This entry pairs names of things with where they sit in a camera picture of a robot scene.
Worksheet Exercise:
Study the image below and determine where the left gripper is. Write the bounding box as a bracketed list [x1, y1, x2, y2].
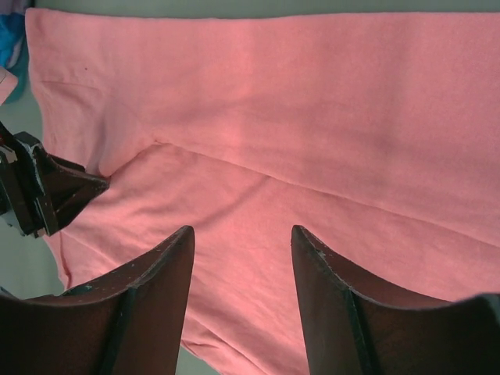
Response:
[1, 126, 109, 238]

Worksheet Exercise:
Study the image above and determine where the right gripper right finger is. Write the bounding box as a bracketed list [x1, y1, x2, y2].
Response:
[291, 225, 499, 374]

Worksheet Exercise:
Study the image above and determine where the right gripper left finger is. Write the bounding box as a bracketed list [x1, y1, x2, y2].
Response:
[1, 226, 195, 374]

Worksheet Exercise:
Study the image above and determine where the salmon pink t-shirt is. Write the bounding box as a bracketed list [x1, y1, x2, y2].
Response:
[27, 9, 499, 374]

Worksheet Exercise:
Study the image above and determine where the teal plastic basket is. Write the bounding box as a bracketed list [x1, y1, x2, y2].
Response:
[5, 39, 29, 104]

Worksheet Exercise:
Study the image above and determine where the light pink t-shirt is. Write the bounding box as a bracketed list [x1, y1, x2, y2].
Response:
[0, 66, 18, 105]

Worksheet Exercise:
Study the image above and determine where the blue t-shirt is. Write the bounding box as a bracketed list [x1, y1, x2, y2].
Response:
[1, 12, 26, 70]

